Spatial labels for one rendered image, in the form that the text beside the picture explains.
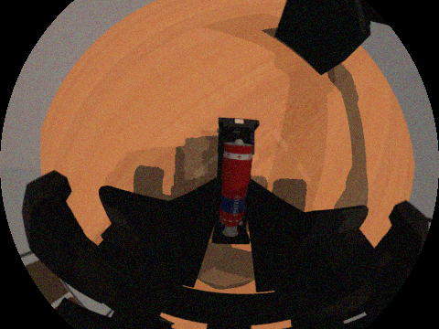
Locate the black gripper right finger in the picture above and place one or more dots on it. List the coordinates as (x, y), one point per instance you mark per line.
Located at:
(280, 232)

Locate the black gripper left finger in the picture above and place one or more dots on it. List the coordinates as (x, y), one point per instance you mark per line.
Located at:
(185, 223)

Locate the red cylindrical battery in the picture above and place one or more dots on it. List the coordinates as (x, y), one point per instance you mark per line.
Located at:
(236, 167)

